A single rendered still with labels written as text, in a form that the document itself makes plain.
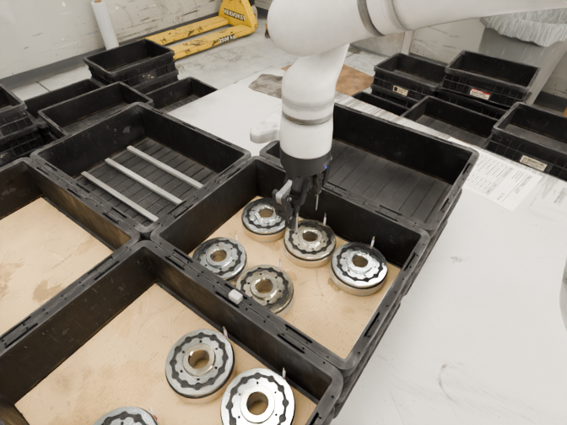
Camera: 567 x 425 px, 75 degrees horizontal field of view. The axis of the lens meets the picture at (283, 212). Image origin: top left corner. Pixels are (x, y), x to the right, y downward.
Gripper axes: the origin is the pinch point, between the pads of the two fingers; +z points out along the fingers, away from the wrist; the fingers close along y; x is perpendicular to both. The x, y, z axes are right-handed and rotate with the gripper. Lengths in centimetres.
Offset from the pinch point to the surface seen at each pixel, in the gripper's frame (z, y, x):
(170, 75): 47, 88, 149
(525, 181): 25, 72, -32
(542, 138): 46, 141, -35
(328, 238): 9.7, 5.5, -3.1
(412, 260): 4.1, 5.1, -19.0
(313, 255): 9.5, 0.0, -3.0
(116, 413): 9.8, -38.7, 3.7
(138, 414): 10.1, -37.0, 1.3
